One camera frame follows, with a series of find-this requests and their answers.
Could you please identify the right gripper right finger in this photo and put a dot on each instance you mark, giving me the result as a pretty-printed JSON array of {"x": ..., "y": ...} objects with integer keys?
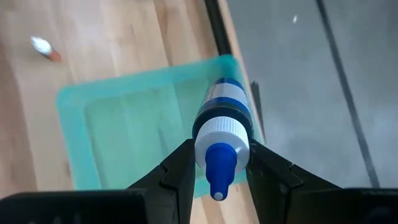
[{"x": 273, "y": 186}]

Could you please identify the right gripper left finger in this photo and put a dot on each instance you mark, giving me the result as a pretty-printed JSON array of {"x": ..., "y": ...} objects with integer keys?
[{"x": 174, "y": 186}]

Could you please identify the blue food coloring bottle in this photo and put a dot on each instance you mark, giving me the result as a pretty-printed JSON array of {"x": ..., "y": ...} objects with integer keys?
[{"x": 222, "y": 137}]

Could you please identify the small orange dropper bottle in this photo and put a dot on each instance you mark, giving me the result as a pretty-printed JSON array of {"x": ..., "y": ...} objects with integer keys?
[{"x": 43, "y": 47}]

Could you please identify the teal translucent plastic bin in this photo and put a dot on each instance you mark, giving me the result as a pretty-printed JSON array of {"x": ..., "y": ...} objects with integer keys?
[{"x": 124, "y": 133}]

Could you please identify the white paper scrap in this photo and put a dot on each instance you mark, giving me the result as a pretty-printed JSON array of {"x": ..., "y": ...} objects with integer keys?
[{"x": 294, "y": 19}]

